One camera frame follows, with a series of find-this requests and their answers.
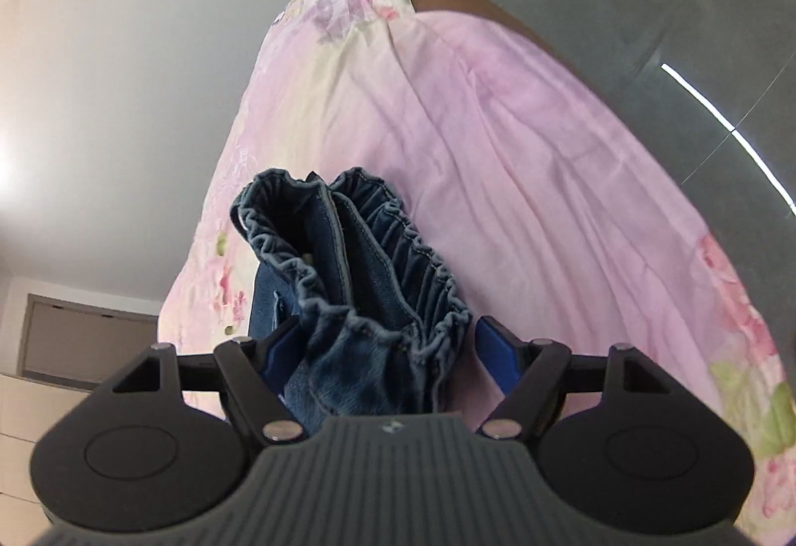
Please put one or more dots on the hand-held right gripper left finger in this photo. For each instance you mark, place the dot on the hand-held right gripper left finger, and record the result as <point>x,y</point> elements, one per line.
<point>277,353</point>

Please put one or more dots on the pink floral bed sheet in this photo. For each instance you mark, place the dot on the pink floral bed sheet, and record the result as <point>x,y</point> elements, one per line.
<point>528,179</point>

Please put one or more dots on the grey-brown door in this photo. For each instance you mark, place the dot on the grey-brown door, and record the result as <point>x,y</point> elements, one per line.
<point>87,341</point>

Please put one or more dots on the beige wardrobe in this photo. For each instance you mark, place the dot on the beige wardrobe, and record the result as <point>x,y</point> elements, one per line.
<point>25,434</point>

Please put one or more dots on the blue denim pants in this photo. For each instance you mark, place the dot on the blue denim pants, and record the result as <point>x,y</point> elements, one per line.
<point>373,297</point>

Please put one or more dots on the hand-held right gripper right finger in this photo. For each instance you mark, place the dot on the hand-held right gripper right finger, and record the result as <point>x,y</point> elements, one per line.
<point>494,356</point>

